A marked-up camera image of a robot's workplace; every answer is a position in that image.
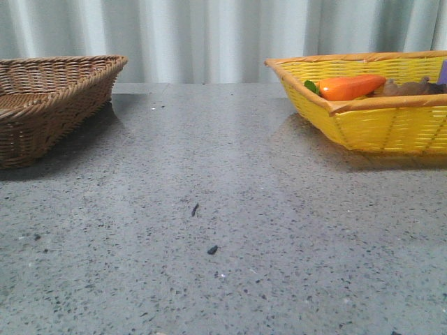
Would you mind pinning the white pleated curtain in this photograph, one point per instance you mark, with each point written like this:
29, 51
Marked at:
198, 42

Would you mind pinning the brown lumpy toy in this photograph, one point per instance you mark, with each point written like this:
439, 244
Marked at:
422, 87

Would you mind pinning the yellow woven basket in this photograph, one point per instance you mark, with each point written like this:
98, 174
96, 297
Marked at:
396, 125

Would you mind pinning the brown wicker basket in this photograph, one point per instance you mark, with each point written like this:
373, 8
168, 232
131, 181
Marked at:
44, 99

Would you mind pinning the purple cylindrical object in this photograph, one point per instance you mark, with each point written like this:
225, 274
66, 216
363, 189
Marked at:
442, 79

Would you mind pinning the orange toy carrot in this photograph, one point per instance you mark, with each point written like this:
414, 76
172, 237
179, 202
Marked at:
345, 88

